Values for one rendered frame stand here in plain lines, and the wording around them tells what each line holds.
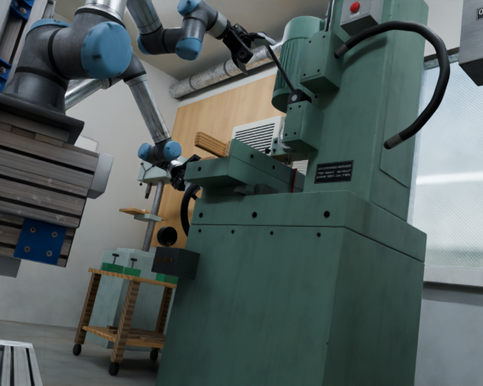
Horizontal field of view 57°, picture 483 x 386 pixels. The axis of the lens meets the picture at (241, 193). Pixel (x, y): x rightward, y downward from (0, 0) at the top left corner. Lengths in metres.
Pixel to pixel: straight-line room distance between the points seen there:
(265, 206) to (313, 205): 0.16
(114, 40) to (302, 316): 0.75
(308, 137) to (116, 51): 0.56
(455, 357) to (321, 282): 1.49
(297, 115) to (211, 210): 0.39
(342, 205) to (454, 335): 1.51
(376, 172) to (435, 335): 1.44
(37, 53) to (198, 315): 0.79
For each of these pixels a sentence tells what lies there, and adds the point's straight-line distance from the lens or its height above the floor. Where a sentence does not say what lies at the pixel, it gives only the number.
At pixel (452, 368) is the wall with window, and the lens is 2.47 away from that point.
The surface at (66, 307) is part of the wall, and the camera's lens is 4.38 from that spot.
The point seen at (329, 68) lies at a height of 1.18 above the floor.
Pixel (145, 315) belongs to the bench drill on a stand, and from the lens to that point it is 3.62.
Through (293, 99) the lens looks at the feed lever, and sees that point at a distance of 1.38.
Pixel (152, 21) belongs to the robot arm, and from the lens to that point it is 1.46.
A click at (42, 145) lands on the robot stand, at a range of 1.06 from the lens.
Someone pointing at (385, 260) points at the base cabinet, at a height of 0.67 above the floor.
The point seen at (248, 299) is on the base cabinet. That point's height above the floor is 0.51.
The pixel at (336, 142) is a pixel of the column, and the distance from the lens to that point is 1.28.
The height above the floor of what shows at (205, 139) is 0.92.
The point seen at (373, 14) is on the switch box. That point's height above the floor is 1.33.
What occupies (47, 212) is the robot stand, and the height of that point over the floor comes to 0.61.
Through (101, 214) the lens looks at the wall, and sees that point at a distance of 4.43.
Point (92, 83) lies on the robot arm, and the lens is 1.88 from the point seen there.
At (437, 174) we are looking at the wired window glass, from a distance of 2.76.
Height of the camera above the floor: 0.51
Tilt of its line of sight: 13 degrees up
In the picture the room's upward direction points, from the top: 11 degrees clockwise
